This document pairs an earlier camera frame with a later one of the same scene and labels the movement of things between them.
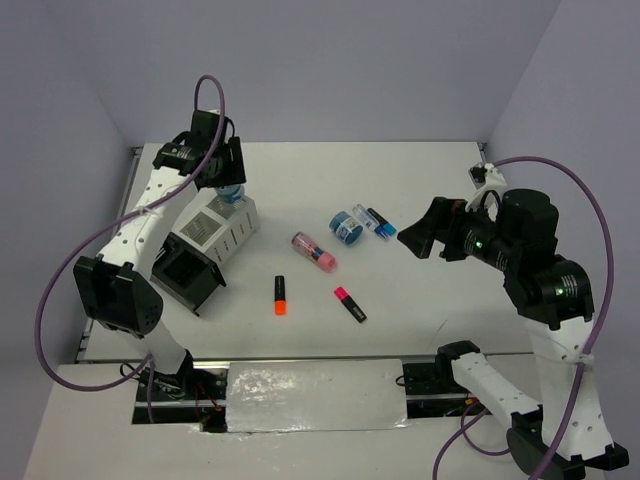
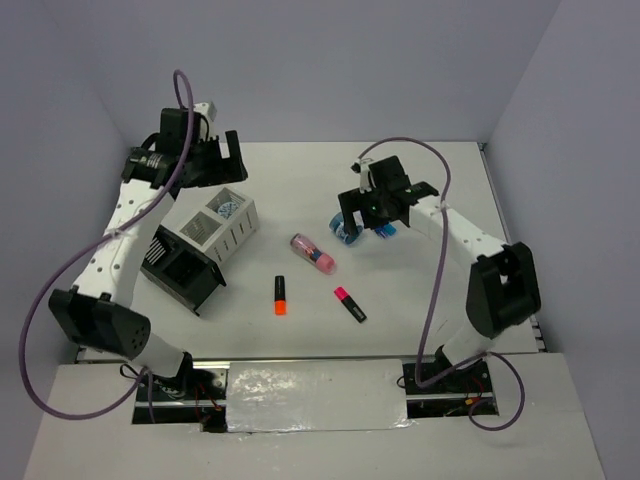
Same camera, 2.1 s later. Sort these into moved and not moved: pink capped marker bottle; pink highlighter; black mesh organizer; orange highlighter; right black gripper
Moved: right black gripper
Not moved: black mesh organizer; orange highlighter; pink highlighter; pink capped marker bottle
